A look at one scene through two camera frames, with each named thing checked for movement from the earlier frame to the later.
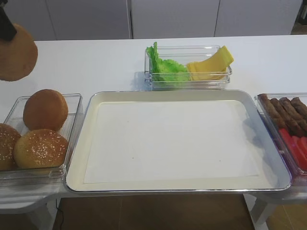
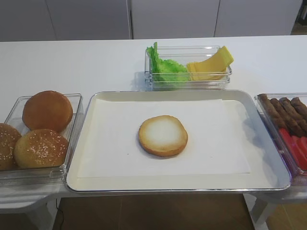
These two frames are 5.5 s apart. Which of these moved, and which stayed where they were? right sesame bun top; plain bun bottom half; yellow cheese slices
Moved: plain bun bottom half
Stayed: right sesame bun top; yellow cheese slices
